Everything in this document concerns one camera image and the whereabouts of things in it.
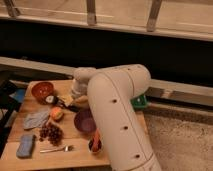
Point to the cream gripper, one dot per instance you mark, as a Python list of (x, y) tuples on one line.
[(76, 95)]

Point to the yellow banana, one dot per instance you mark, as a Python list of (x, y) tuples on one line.
[(81, 102)]

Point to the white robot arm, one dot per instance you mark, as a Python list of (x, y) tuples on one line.
[(110, 91)]

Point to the yellow red apple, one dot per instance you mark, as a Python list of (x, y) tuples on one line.
[(56, 113)]

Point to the purple bowl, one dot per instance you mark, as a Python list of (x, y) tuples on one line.
[(84, 122)]

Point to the red bowl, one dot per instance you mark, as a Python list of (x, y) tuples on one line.
[(41, 90)]

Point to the red grapes bunch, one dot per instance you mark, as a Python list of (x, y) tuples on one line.
[(52, 133)]

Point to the grey cloth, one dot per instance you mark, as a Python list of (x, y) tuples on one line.
[(36, 119)]

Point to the orange carrot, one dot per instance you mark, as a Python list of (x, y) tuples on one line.
[(96, 139)]

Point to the dark cup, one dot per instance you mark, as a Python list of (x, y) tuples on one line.
[(90, 146)]

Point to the metal spoon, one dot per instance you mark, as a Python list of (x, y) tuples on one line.
[(65, 149)]

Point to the blue object at table edge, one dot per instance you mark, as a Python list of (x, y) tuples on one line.
[(19, 95)]

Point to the green plastic tray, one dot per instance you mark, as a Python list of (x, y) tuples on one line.
[(139, 102)]

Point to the black chair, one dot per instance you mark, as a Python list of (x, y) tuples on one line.
[(7, 103)]

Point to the blue sponge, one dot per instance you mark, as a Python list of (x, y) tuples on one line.
[(26, 146)]

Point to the black handled utensil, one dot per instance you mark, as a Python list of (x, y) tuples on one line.
[(55, 101)]

